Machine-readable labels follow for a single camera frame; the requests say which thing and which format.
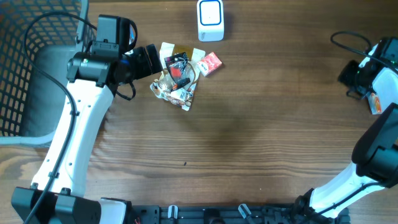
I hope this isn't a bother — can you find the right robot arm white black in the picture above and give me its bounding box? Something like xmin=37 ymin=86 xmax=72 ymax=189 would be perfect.
xmin=288 ymin=37 xmax=397 ymax=223

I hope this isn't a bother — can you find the white barcode scanner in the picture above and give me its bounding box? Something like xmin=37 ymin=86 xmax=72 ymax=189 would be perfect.
xmin=197 ymin=0 xmax=224 ymax=42

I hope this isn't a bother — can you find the hex wrench set package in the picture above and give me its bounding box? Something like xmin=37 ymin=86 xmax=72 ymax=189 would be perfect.
xmin=164 ymin=52 xmax=190 ymax=91

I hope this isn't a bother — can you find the orange Kleenex tissue pack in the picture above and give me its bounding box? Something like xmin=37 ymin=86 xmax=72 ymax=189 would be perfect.
xmin=367 ymin=93 xmax=382 ymax=114

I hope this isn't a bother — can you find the red Kleenex tissue pack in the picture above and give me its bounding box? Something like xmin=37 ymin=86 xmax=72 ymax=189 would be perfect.
xmin=197 ymin=52 xmax=223 ymax=77

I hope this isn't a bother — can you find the beige snack bag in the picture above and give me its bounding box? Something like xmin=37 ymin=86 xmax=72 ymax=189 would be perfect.
xmin=150 ymin=42 xmax=205 ymax=111

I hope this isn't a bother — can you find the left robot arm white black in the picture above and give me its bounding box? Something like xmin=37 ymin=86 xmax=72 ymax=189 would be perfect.
xmin=11 ymin=15 xmax=161 ymax=223

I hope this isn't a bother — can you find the black mesh plastic basket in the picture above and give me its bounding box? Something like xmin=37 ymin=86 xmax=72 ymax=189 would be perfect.
xmin=1 ymin=0 xmax=95 ymax=147

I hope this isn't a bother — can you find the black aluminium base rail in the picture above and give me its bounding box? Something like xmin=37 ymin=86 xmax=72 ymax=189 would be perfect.
xmin=73 ymin=203 xmax=350 ymax=224

